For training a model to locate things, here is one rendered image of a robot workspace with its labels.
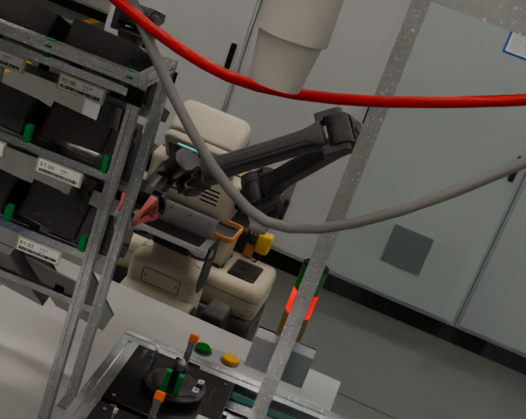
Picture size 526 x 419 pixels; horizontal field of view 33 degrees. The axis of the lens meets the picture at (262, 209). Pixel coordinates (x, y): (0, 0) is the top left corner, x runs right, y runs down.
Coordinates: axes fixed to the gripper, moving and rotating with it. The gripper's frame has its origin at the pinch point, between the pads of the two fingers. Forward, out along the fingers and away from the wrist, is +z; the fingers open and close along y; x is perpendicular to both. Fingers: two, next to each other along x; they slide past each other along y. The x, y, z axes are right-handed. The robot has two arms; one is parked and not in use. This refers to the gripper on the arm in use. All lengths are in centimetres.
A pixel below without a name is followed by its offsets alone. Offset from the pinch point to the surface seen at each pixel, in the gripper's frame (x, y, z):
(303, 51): -122, 65, 80
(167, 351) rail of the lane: 24.2, 19.2, 11.4
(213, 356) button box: 27.0, 28.3, 5.0
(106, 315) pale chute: 12.3, 6.7, 17.6
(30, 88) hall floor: 271, -274, -283
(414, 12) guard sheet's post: -73, 51, -6
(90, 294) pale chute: -1.7, 7.1, 23.5
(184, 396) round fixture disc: 13.4, 31.9, 25.8
